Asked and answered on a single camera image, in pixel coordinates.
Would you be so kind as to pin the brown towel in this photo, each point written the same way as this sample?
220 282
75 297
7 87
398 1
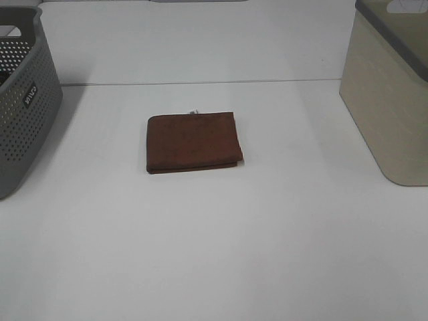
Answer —
191 142

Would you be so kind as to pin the beige plastic storage bin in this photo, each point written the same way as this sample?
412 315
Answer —
384 86

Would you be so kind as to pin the grey perforated plastic basket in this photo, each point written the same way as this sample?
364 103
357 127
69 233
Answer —
31 94

